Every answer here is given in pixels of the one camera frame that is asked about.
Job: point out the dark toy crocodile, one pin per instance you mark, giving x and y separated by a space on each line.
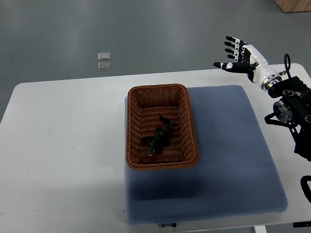
160 139

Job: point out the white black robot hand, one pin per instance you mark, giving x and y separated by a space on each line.
248 60

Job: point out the brown wicker basket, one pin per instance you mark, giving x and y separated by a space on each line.
144 105

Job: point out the blue grey foam cushion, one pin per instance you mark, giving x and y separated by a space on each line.
235 174

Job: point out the black table control panel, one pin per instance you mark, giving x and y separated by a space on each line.
302 224

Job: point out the lower metal floor plate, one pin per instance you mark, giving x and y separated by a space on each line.
103 66

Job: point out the metal floor plate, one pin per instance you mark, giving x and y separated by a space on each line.
103 56
103 66

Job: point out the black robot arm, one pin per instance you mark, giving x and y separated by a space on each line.
293 111

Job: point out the upper metal floor plate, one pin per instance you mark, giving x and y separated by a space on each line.
103 56

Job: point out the wooden box corner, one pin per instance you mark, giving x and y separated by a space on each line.
294 6

